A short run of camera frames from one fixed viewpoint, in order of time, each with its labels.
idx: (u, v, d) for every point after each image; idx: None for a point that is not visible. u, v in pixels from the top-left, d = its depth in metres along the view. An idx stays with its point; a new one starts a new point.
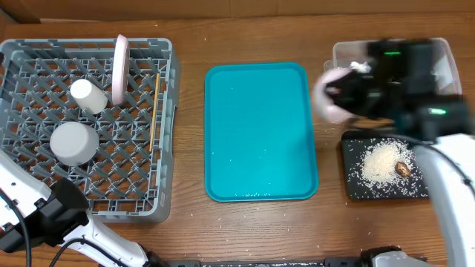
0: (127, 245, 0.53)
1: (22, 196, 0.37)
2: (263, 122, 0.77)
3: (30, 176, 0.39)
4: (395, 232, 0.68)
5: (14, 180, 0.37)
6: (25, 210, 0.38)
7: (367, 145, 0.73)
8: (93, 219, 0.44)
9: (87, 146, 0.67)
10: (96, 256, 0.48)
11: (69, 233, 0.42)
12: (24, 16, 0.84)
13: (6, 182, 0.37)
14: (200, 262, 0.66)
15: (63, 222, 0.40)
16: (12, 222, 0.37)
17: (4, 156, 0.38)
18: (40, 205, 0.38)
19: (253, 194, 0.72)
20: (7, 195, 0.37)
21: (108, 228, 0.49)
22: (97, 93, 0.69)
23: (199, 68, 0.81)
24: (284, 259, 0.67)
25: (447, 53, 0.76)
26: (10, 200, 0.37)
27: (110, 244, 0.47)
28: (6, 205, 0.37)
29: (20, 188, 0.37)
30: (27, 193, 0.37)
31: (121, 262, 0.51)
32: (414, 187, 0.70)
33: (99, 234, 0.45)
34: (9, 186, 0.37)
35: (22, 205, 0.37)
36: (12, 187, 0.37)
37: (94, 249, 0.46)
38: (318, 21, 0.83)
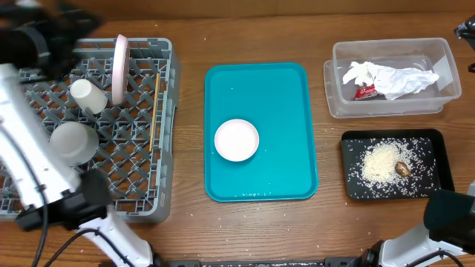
0: (137, 243, 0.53)
1: (52, 182, 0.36)
2: (264, 122, 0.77)
3: (62, 164, 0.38)
4: (395, 232, 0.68)
5: (47, 165, 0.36)
6: (51, 196, 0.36)
7: (367, 145, 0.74)
8: (115, 212, 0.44)
9: (87, 145, 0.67)
10: (106, 248, 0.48)
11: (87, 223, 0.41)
12: None
13: (39, 164, 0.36)
14: (200, 262, 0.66)
15: (85, 215, 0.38)
16: (36, 205, 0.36)
17: (42, 139, 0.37)
18: (64, 193, 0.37)
19: (252, 193, 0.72)
20: (38, 178, 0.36)
21: (123, 223, 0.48)
22: (99, 94, 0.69)
23: (199, 67, 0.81)
24: (284, 259, 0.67)
25: (447, 53, 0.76)
26: (39, 184, 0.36)
27: (120, 240, 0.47)
28: (33, 187, 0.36)
29: (52, 175, 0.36)
30: (57, 180, 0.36)
31: (127, 258, 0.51)
32: (413, 187, 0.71)
33: (113, 230, 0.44)
34: (41, 169, 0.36)
35: (49, 191, 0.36)
36: (45, 170, 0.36)
37: (105, 242, 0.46)
38: (318, 21, 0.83)
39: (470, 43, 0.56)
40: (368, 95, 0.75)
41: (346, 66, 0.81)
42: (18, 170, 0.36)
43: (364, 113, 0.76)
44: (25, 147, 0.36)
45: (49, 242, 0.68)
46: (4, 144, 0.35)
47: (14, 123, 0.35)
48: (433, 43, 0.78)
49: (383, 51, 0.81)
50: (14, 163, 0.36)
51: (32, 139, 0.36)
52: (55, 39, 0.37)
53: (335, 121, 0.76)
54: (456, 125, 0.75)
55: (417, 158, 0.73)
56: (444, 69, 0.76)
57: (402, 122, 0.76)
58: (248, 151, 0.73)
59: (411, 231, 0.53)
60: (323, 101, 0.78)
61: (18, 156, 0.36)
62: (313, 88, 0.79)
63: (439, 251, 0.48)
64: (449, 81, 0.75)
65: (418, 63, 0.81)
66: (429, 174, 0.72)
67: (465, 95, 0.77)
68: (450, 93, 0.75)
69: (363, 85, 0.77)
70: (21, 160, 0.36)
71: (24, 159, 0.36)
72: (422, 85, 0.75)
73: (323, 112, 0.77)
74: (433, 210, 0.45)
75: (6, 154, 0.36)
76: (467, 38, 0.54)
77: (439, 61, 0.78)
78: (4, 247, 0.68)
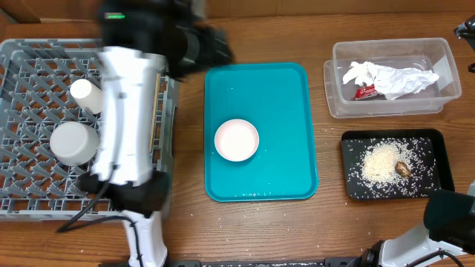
0: (158, 247, 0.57)
1: (124, 168, 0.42)
2: (264, 122, 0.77)
3: (144, 157, 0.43)
4: (395, 232, 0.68)
5: (131, 152, 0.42)
6: (117, 177, 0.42)
7: (367, 145, 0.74)
8: (156, 218, 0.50)
9: (87, 145, 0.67)
10: (132, 242, 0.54)
11: (130, 213, 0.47)
12: (24, 15, 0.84)
13: (128, 149, 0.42)
14: (200, 262, 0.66)
15: (130, 205, 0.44)
16: (102, 176, 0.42)
17: (142, 131, 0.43)
18: (128, 182, 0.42)
19: (252, 194, 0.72)
20: (118, 157, 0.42)
21: (158, 228, 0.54)
22: (98, 93, 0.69)
23: None
24: (284, 259, 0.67)
25: (447, 53, 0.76)
26: (115, 162, 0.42)
27: (146, 239, 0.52)
28: (108, 161, 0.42)
29: (129, 162, 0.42)
30: (129, 169, 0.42)
31: (142, 258, 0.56)
32: (414, 187, 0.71)
33: (146, 230, 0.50)
34: (125, 153, 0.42)
35: (118, 173, 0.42)
36: (127, 156, 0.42)
37: (133, 235, 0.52)
38: (318, 21, 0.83)
39: (470, 43, 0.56)
40: (368, 95, 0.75)
41: (346, 66, 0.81)
42: (109, 143, 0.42)
43: (364, 113, 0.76)
44: (128, 129, 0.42)
45: (48, 242, 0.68)
46: (116, 119, 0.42)
47: (130, 104, 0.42)
48: (433, 43, 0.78)
49: (383, 51, 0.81)
50: (110, 133, 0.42)
51: (136, 127, 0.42)
52: (203, 55, 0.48)
53: (335, 121, 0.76)
54: (456, 124, 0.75)
55: (417, 158, 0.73)
56: (444, 69, 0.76)
57: (402, 122, 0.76)
58: (246, 151, 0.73)
59: (412, 232, 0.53)
60: (323, 101, 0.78)
61: (117, 133, 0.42)
62: (313, 88, 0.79)
63: (439, 251, 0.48)
64: (449, 81, 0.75)
65: (418, 63, 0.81)
66: (429, 174, 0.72)
67: (465, 95, 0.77)
68: (450, 93, 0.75)
69: (363, 85, 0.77)
70: (115, 139, 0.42)
71: (119, 139, 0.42)
72: (422, 85, 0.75)
73: (323, 112, 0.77)
74: (431, 210, 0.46)
75: (110, 124, 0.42)
76: (467, 38, 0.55)
77: (439, 61, 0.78)
78: (4, 247, 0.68)
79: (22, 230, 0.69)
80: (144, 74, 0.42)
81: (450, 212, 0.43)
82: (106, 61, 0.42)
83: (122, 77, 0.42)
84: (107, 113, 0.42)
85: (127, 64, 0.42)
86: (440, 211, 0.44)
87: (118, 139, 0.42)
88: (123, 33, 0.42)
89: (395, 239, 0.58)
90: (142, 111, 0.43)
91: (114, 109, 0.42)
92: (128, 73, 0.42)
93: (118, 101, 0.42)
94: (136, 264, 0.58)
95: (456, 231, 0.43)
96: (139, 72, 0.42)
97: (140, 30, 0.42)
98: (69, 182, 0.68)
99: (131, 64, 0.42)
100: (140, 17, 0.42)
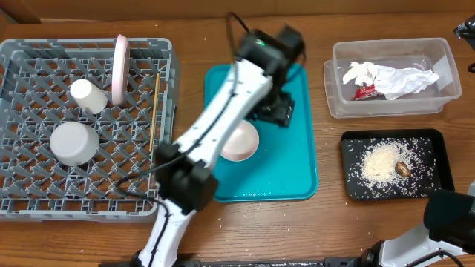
0: (171, 251, 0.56)
1: (203, 148, 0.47)
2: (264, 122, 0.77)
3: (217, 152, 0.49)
4: (395, 232, 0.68)
5: (216, 139, 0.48)
6: (194, 153, 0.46)
7: (367, 145, 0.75)
8: (188, 218, 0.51)
9: (87, 145, 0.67)
10: (155, 232, 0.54)
11: (171, 202, 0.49)
12: (24, 15, 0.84)
13: (214, 136, 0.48)
14: (200, 262, 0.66)
15: (182, 190, 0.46)
16: (182, 147, 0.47)
17: (228, 131, 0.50)
18: (200, 161, 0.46)
19: (252, 193, 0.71)
20: (204, 138, 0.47)
21: (183, 229, 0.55)
22: (97, 93, 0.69)
23: (199, 67, 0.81)
24: (284, 259, 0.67)
25: (447, 53, 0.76)
26: (200, 140, 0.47)
27: (169, 236, 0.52)
28: (193, 139, 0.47)
29: (211, 146, 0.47)
30: (206, 152, 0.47)
31: (154, 254, 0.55)
32: (413, 187, 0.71)
33: (176, 225, 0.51)
34: (211, 137, 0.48)
35: (197, 150, 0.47)
36: (210, 141, 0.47)
37: (159, 227, 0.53)
38: (318, 21, 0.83)
39: (470, 43, 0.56)
40: (368, 95, 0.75)
41: (346, 66, 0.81)
42: (203, 124, 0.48)
43: (364, 113, 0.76)
44: (225, 121, 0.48)
45: (48, 242, 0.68)
46: (219, 110, 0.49)
47: (236, 104, 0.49)
48: (433, 43, 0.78)
49: (383, 51, 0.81)
50: (208, 119, 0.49)
51: (228, 122, 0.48)
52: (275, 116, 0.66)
53: (335, 121, 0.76)
54: (456, 125, 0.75)
55: (417, 158, 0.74)
56: (444, 69, 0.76)
57: (402, 122, 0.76)
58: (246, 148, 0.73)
59: (412, 232, 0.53)
60: (323, 101, 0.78)
61: (213, 121, 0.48)
62: (313, 88, 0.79)
63: (439, 251, 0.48)
64: (449, 81, 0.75)
65: (418, 63, 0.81)
66: (429, 174, 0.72)
67: (465, 95, 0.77)
68: (450, 93, 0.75)
69: (363, 85, 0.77)
70: (210, 124, 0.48)
71: (214, 124, 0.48)
72: (422, 85, 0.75)
73: (323, 112, 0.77)
74: (431, 210, 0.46)
75: (212, 110, 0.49)
76: (467, 38, 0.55)
77: (439, 61, 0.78)
78: (5, 247, 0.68)
79: (22, 230, 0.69)
80: (257, 87, 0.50)
81: (449, 212, 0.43)
82: (237, 67, 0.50)
83: (241, 82, 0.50)
84: (216, 101, 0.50)
85: (249, 76, 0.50)
86: (440, 210, 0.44)
87: (211, 124, 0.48)
88: (259, 54, 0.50)
89: (395, 239, 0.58)
90: (240, 113, 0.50)
91: (223, 101, 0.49)
92: (246, 81, 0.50)
93: (230, 96, 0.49)
94: (144, 258, 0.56)
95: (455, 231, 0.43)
96: (254, 84, 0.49)
97: (273, 59, 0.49)
98: (69, 182, 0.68)
99: (253, 74, 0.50)
100: (272, 53, 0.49)
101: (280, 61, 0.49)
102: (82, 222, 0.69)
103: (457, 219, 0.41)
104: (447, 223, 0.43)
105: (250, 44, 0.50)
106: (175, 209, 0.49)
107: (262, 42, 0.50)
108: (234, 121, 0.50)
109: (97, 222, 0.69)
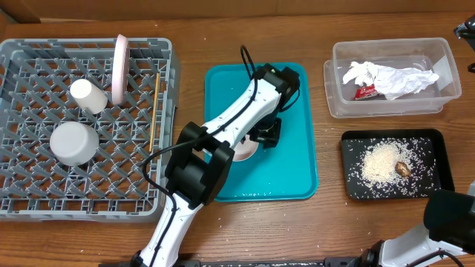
0: (174, 250, 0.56)
1: (228, 133, 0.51)
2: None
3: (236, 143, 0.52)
4: (395, 232, 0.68)
5: (238, 127, 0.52)
6: (220, 136, 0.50)
7: (367, 145, 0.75)
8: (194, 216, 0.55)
9: (87, 145, 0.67)
10: (158, 230, 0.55)
11: (178, 195, 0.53)
12: (24, 16, 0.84)
13: (237, 125, 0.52)
14: (200, 262, 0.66)
15: (192, 179, 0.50)
16: (208, 129, 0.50)
17: (246, 127, 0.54)
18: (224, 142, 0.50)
19: (252, 194, 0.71)
20: (228, 124, 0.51)
21: (185, 229, 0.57)
22: (98, 93, 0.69)
23: (199, 67, 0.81)
24: (284, 259, 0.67)
25: (447, 53, 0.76)
26: (225, 124, 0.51)
27: (174, 233, 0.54)
28: (218, 124, 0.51)
29: (234, 133, 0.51)
30: (230, 136, 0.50)
31: (157, 252, 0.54)
32: (414, 187, 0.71)
33: (181, 222, 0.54)
34: (234, 125, 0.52)
35: (222, 133, 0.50)
36: (234, 128, 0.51)
37: (164, 224, 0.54)
38: (318, 21, 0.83)
39: (470, 43, 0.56)
40: (368, 95, 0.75)
41: (346, 66, 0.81)
42: (228, 115, 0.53)
43: (364, 113, 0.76)
44: (246, 116, 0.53)
45: (48, 242, 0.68)
46: (241, 107, 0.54)
47: (254, 107, 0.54)
48: (433, 43, 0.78)
49: (383, 51, 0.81)
50: (231, 112, 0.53)
51: (250, 116, 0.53)
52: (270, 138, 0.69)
53: (335, 121, 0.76)
54: (456, 125, 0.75)
55: (417, 158, 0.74)
56: (444, 69, 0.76)
57: (402, 122, 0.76)
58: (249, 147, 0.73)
59: (412, 232, 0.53)
60: (323, 101, 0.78)
61: (237, 113, 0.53)
62: (313, 88, 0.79)
63: (439, 251, 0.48)
64: (449, 81, 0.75)
65: (418, 63, 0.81)
66: (429, 174, 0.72)
67: (465, 95, 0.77)
68: (450, 93, 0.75)
69: (363, 85, 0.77)
70: (234, 116, 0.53)
71: (237, 116, 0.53)
72: (422, 85, 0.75)
73: (323, 112, 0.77)
74: (431, 211, 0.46)
75: (235, 107, 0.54)
76: (467, 38, 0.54)
77: (439, 61, 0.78)
78: (5, 247, 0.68)
79: (23, 230, 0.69)
80: (272, 100, 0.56)
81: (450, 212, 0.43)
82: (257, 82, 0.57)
83: (258, 92, 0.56)
84: (237, 102, 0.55)
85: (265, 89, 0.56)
86: (440, 211, 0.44)
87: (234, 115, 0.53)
88: (272, 78, 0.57)
89: (395, 239, 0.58)
90: (256, 116, 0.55)
91: (245, 103, 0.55)
92: (262, 92, 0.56)
93: (250, 100, 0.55)
94: (145, 256, 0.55)
95: (454, 231, 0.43)
96: (269, 95, 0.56)
97: (283, 84, 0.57)
98: (69, 182, 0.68)
99: (268, 88, 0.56)
100: (280, 80, 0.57)
101: (286, 86, 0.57)
102: (82, 222, 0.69)
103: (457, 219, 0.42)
104: (447, 224, 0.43)
105: (263, 70, 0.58)
106: (183, 202, 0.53)
107: (273, 71, 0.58)
108: (251, 122, 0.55)
109: (97, 221, 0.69)
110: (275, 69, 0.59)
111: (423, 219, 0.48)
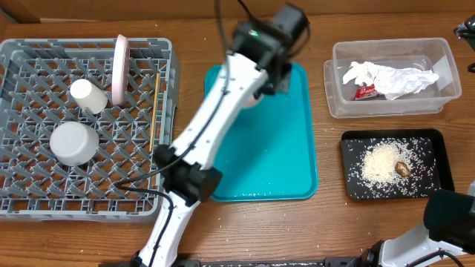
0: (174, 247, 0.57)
1: (198, 150, 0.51)
2: (258, 126, 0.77)
3: (214, 147, 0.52)
4: (395, 231, 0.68)
5: (210, 140, 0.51)
6: (191, 156, 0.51)
7: (367, 145, 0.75)
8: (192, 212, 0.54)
9: (88, 145, 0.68)
10: (156, 228, 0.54)
11: (174, 193, 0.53)
12: (23, 15, 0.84)
13: (208, 136, 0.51)
14: (200, 262, 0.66)
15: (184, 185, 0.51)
16: (179, 149, 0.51)
17: (223, 126, 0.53)
18: (195, 163, 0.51)
19: (253, 194, 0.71)
20: (198, 138, 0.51)
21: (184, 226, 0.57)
22: (97, 94, 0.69)
23: (199, 67, 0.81)
24: (284, 259, 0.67)
25: (447, 53, 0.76)
26: (194, 142, 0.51)
27: (172, 231, 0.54)
28: (188, 142, 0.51)
29: (205, 147, 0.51)
30: (201, 153, 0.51)
31: (156, 251, 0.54)
32: (413, 187, 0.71)
33: (179, 219, 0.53)
34: (204, 139, 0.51)
35: (192, 153, 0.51)
36: (205, 142, 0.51)
37: (162, 222, 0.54)
38: (318, 21, 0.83)
39: (470, 43, 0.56)
40: (368, 95, 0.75)
41: (346, 66, 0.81)
42: (197, 127, 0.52)
43: (364, 113, 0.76)
44: (219, 117, 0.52)
45: (48, 242, 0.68)
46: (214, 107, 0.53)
47: (228, 101, 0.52)
48: (433, 43, 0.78)
49: (383, 51, 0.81)
50: (202, 119, 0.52)
51: (222, 121, 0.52)
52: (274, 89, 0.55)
53: (335, 121, 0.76)
54: (456, 125, 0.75)
55: (417, 158, 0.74)
56: (444, 69, 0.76)
57: (402, 122, 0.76)
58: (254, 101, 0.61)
59: (411, 232, 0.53)
60: (323, 101, 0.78)
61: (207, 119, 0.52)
62: (313, 88, 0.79)
63: (439, 251, 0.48)
64: (449, 81, 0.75)
65: (418, 63, 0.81)
66: (429, 174, 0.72)
67: (465, 95, 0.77)
68: (450, 93, 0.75)
69: (363, 85, 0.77)
70: (204, 126, 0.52)
71: (207, 124, 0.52)
72: (422, 85, 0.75)
73: (323, 112, 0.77)
74: (430, 211, 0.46)
75: (206, 110, 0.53)
76: (466, 38, 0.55)
77: (439, 61, 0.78)
78: (5, 247, 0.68)
79: (23, 230, 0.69)
80: (249, 84, 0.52)
81: (448, 213, 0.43)
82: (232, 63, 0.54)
83: (232, 79, 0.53)
84: (210, 100, 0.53)
85: (240, 72, 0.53)
86: (439, 211, 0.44)
87: (204, 126, 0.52)
88: (255, 44, 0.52)
89: (395, 239, 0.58)
90: (233, 110, 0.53)
91: (216, 101, 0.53)
92: (237, 78, 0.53)
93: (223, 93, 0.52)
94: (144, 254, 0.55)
95: (453, 231, 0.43)
96: (246, 81, 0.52)
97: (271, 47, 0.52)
98: (69, 182, 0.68)
99: (243, 73, 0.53)
100: (269, 43, 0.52)
101: (273, 48, 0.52)
102: (82, 222, 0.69)
103: (456, 220, 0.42)
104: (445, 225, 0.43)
105: (243, 37, 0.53)
106: (179, 200, 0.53)
107: (254, 34, 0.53)
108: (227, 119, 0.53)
109: (97, 222, 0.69)
110: (257, 30, 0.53)
111: (423, 219, 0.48)
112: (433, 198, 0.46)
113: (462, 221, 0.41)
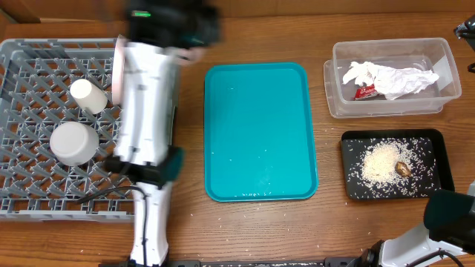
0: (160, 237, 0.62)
1: (142, 151, 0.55)
2: (252, 120, 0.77)
3: (159, 141, 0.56)
4: (395, 231, 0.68)
5: (148, 138, 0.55)
6: (139, 158, 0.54)
7: (367, 145, 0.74)
8: (165, 193, 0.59)
9: (87, 145, 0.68)
10: (139, 222, 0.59)
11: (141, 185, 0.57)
12: (24, 15, 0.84)
13: (145, 135, 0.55)
14: (200, 262, 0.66)
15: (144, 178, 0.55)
16: (125, 153, 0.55)
17: (156, 121, 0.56)
18: (145, 163, 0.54)
19: (253, 194, 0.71)
20: (138, 139, 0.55)
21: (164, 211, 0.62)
22: (97, 94, 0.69)
23: (199, 67, 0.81)
24: (284, 259, 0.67)
25: (447, 53, 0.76)
26: (137, 144, 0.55)
27: (154, 217, 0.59)
28: (129, 145, 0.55)
29: (147, 145, 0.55)
30: (146, 152, 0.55)
31: (146, 244, 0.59)
32: (413, 187, 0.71)
33: (156, 205, 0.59)
34: (143, 138, 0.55)
35: (138, 155, 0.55)
36: (145, 141, 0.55)
37: (142, 213, 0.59)
38: (318, 21, 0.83)
39: (470, 43, 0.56)
40: (368, 95, 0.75)
41: (346, 66, 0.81)
42: (132, 130, 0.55)
43: (364, 113, 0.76)
44: (146, 115, 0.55)
45: (48, 242, 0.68)
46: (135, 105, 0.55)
47: (148, 96, 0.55)
48: (433, 43, 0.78)
49: (383, 51, 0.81)
50: (133, 121, 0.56)
51: (150, 118, 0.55)
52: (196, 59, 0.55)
53: (335, 120, 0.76)
54: (456, 125, 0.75)
55: (417, 158, 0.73)
56: (444, 69, 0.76)
57: (402, 122, 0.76)
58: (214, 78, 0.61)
59: (411, 232, 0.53)
60: (323, 101, 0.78)
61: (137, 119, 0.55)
62: (313, 88, 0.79)
63: (439, 251, 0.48)
64: (449, 81, 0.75)
65: (418, 63, 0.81)
66: (429, 174, 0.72)
67: (465, 95, 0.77)
68: (450, 93, 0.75)
69: (363, 85, 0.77)
70: (136, 126, 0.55)
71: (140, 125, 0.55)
72: (422, 85, 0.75)
73: (323, 112, 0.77)
74: (430, 211, 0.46)
75: (130, 111, 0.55)
76: (467, 38, 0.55)
77: (439, 61, 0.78)
78: (5, 247, 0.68)
79: (23, 230, 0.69)
80: (160, 71, 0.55)
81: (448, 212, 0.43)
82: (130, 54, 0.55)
83: (143, 72, 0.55)
84: (128, 100, 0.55)
85: (146, 62, 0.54)
86: (439, 211, 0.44)
87: (137, 127, 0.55)
88: (151, 24, 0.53)
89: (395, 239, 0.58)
90: (156, 104, 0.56)
91: (133, 99, 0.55)
92: (147, 70, 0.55)
93: (139, 90, 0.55)
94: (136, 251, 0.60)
95: (453, 231, 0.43)
96: (153, 70, 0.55)
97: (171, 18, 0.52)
98: (69, 182, 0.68)
99: (148, 64, 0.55)
100: (165, 18, 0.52)
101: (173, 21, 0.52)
102: (82, 222, 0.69)
103: (456, 220, 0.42)
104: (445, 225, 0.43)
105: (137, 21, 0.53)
106: (151, 188, 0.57)
107: (145, 15, 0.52)
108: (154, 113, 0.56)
109: (97, 222, 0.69)
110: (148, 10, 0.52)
111: (423, 219, 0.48)
112: (433, 199, 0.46)
113: (462, 222, 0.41)
